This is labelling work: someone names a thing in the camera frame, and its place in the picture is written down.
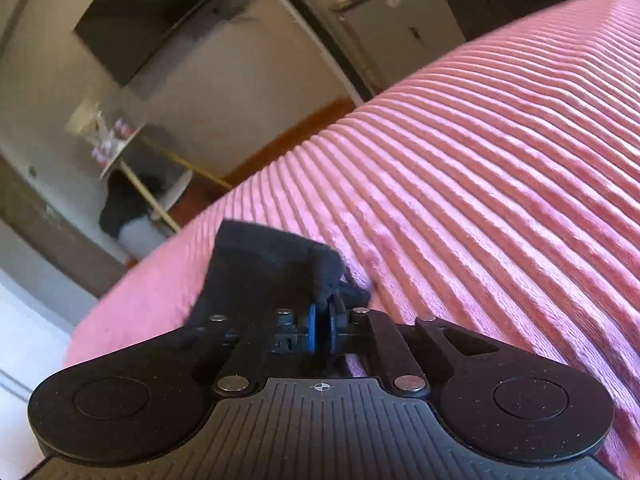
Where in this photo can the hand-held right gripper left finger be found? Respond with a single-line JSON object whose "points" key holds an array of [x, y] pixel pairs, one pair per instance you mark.
{"points": [[312, 329]]}

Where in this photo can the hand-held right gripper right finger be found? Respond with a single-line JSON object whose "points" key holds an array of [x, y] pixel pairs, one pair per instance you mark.
{"points": [[331, 330]]}

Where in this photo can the black pants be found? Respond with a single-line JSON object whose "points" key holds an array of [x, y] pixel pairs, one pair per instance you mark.
{"points": [[265, 270]]}

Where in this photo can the white bin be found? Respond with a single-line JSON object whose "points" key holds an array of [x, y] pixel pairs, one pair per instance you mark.
{"points": [[140, 237]]}

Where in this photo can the pink ribbed blanket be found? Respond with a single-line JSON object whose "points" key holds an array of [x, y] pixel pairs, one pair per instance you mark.
{"points": [[475, 170]]}

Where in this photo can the dark cloth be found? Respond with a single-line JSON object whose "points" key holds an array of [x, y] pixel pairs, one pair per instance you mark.
{"points": [[125, 202]]}

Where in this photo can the white round side table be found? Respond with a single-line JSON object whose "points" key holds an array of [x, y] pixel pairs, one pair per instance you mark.
{"points": [[125, 152]]}

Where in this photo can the pink patterned can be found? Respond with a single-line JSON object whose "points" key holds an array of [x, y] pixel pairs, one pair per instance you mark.
{"points": [[123, 130], [104, 152]]}

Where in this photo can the brown wooden door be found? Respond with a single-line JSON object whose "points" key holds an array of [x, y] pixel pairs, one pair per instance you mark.
{"points": [[45, 225]]}

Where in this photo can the white wardrobe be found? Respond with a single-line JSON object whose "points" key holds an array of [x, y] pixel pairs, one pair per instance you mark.
{"points": [[25, 320]]}

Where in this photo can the wrapped flower bouquet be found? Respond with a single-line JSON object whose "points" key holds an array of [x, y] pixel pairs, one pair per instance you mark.
{"points": [[92, 122]]}

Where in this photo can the grey cabinet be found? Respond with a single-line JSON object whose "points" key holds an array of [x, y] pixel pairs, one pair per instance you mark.
{"points": [[405, 30]]}

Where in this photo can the black wall television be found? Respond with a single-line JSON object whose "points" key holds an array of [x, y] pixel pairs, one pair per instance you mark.
{"points": [[145, 15]]}

